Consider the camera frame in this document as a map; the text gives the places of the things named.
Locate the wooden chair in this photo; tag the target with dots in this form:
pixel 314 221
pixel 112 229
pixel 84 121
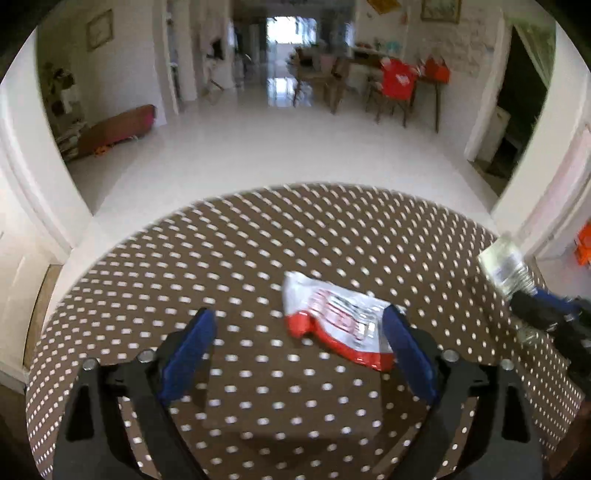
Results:
pixel 318 76

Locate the cluttered shelf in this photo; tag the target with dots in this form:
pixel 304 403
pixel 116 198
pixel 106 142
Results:
pixel 62 115

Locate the small framed picture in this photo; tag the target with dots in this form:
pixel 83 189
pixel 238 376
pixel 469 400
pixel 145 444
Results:
pixel 100 30

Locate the white wall poster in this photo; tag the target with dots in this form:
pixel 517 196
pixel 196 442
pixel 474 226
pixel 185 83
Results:
pixel 471 41

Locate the brown dotted tablecloth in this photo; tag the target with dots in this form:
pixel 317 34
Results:
pixel 277 240

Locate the red and white snack wrapper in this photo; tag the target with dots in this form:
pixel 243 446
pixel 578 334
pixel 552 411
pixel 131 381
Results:
pixel 332 314

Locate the chair with red cover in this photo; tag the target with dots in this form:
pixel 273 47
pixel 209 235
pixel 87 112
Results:
pixel 397 78

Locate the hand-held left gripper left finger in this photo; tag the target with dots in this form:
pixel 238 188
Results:
pixel 189 355

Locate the large framed picture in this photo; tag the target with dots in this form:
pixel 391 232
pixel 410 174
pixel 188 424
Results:
pixel 441 10

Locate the brown board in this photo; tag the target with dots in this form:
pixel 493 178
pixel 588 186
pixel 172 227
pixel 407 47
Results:
pixel 117 129

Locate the white appliance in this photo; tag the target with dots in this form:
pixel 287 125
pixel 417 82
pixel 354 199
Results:
pixel 496 134

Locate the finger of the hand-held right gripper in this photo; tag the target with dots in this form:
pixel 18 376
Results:
pixel 540 309

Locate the orange crate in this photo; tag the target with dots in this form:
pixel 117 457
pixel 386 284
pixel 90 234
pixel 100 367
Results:
pixel 584 247

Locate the orange bag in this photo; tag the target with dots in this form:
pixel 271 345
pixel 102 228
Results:
pixel 436 69

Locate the wooden dining table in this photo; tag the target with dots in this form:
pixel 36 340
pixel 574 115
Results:
pixel 436 106

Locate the clear plastic bottle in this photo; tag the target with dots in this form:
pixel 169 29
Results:
pixel 505 265

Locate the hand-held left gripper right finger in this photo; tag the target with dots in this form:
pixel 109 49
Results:
pixel 408 350

